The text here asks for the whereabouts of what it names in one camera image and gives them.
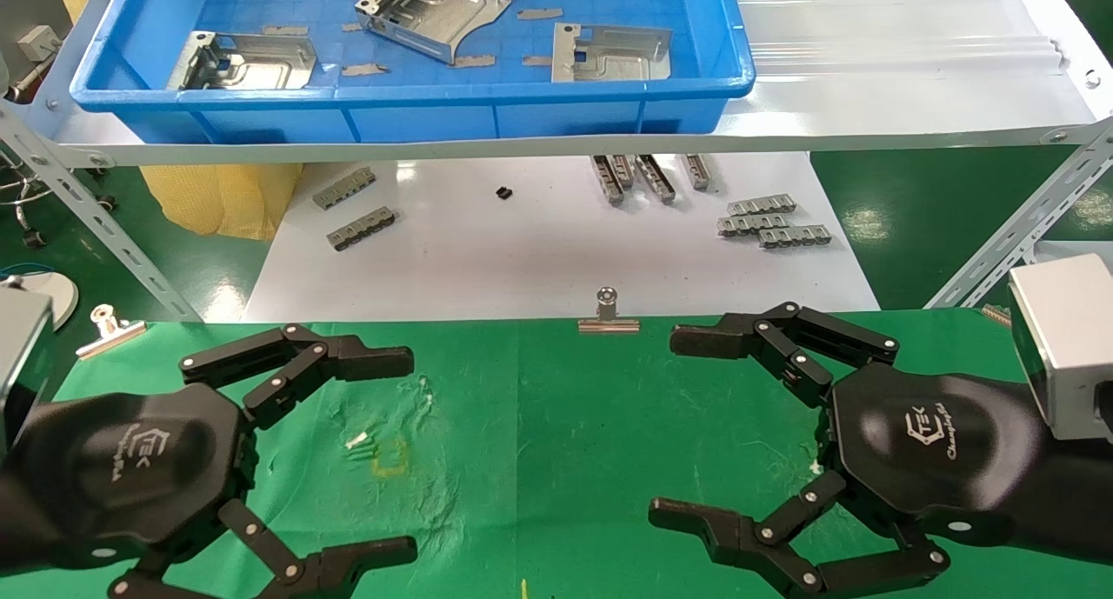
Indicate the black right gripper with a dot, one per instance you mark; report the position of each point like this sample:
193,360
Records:
930,451

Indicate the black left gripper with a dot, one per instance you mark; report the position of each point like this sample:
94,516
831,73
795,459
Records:
139,469

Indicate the curved-edge sheet metal bracket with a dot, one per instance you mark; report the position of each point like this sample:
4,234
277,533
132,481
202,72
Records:
443,12

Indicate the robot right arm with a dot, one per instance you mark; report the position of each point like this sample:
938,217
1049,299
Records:
1078,495

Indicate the small white tape scrap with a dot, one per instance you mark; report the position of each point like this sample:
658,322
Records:
356,441

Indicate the green table cloth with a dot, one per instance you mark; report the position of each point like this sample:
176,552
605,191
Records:
565,460

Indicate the silver binder clip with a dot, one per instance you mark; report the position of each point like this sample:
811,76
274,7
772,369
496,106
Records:
608,324
109,334

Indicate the grey toothed metal strip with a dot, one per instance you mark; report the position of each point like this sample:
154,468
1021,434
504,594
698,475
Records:
697,171
608,182
345,188
796,236
623,169
762,205
749,225
655,178
362,229

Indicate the yellow mesh bag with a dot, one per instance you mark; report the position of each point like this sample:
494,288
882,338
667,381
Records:
217,199

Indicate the small metal clip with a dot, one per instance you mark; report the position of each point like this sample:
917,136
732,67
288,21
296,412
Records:
997,315

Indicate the white round stand base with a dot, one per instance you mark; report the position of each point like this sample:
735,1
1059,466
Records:
63,299

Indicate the perforated metal angle strut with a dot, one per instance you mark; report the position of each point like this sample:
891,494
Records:
96,216
1017,225

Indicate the chrome chair base with casters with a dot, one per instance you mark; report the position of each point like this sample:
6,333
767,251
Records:
106,202

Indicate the blue plastic tray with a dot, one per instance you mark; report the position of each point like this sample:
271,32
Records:
435,116

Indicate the white corrugated shelf panel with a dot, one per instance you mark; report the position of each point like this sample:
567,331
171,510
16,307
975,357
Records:
869,86

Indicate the small grey box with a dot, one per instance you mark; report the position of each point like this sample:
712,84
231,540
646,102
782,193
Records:
39,43

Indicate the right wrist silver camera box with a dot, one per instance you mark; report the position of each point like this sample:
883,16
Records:
1065,347

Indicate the flat notched sheet metal bracket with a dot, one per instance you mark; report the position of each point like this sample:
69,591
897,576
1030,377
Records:
609,64

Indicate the metal bracket with black clip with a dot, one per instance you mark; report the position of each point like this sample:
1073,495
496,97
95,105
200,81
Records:
261,69

